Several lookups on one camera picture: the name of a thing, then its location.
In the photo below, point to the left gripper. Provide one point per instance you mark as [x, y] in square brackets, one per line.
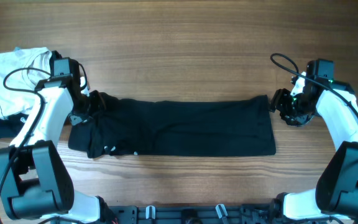
[98, 105]

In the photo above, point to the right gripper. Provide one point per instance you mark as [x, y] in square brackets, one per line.
[279, 103]

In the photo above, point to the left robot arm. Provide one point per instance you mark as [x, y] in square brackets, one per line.
[34, 182]

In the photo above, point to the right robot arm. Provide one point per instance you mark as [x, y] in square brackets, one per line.
[336, 193]

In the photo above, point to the white folded t-shirt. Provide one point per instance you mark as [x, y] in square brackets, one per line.
[5, 84]

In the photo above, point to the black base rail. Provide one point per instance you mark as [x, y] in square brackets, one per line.
[244, 214]

